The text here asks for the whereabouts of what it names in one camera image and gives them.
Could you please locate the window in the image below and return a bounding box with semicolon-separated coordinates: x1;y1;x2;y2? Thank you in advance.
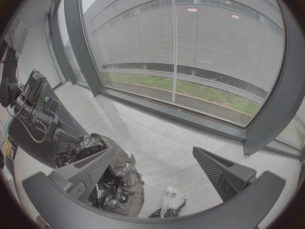
45;0;305;157

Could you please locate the crumpled black plastic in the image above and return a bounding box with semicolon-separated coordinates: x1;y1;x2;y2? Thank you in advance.
148;199;187;219

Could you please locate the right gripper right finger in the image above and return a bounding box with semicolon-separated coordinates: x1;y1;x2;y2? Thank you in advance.
192;146;257;200

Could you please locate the clear printed wrapper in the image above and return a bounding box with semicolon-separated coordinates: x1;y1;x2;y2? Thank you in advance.
161;185;187;218

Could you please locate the black plastic bag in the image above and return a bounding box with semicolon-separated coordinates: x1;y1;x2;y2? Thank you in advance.
54;133;145;217

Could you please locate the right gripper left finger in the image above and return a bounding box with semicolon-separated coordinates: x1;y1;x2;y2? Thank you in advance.
50;148;117;202

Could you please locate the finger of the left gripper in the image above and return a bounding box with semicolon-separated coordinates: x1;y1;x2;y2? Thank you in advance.
58;119;75;132
55;128;82;143

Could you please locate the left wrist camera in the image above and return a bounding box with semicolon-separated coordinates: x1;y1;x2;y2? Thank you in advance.
44;96;60;115

